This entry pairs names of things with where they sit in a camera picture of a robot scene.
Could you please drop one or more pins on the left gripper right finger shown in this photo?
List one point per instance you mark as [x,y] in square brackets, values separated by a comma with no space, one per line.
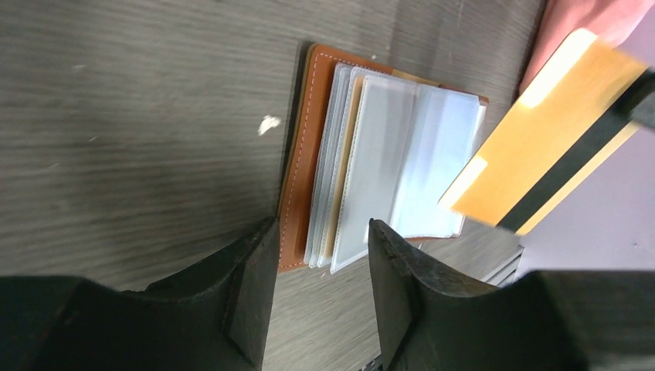
[433,317]

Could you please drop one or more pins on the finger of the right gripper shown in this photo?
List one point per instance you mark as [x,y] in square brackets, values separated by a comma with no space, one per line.
[637,102]

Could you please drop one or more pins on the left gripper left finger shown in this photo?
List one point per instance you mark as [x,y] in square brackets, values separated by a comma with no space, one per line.
[213,315]

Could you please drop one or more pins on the gold black-striped credit card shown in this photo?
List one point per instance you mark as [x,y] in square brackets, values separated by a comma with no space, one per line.
[562,127]

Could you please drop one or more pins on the brown leather card holder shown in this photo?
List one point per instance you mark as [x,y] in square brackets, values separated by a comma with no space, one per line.
[370,142]

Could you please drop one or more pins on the pink crumpled cloth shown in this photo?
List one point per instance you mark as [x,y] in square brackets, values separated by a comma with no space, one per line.
[612,21]

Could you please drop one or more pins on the aluminium frame rail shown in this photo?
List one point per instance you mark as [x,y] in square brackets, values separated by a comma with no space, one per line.
[505,273]

